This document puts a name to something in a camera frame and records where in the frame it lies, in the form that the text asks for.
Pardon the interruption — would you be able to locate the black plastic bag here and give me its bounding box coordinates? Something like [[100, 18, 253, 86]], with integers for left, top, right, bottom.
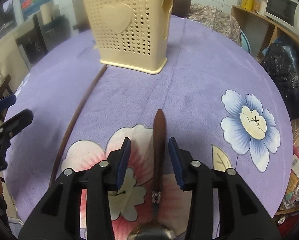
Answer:
[[261, 40, 299, 120]]

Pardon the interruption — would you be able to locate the brown wooden chopstick right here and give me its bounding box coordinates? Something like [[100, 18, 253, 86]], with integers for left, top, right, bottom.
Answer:
[[49, 64, 108, 187]]

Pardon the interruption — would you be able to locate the purple floral tablecloth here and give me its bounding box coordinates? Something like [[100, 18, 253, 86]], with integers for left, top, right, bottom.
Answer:
[[4, 17, 293, 239]]

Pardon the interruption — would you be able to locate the floral cloth covered object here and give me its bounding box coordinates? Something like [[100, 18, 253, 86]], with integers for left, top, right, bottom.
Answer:
[[186, 3, 242, 46]]

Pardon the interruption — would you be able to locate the white microwave oven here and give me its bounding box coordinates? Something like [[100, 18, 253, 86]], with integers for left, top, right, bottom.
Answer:
[[264, 0, 299, 35]]

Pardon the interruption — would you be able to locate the wooden shelf unit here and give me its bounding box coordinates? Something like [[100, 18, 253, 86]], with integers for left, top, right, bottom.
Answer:
[[231, 5, 299, 61]]

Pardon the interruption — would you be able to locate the water dispenser machine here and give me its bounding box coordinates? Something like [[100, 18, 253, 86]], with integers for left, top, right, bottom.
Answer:
[[14, 2, 70, 68]]

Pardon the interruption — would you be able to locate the cream perforated utensil holder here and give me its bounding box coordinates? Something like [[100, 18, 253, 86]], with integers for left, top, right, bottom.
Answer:
[[83, 0, 173, 74]]

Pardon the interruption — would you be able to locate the white brown rice cooker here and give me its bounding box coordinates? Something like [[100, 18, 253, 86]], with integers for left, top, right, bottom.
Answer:
[[172, 0, 192, 18]]

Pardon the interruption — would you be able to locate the wooden handled steel spoon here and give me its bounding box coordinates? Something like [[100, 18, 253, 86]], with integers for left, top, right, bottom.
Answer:
[[127, 109, 176, 239]]

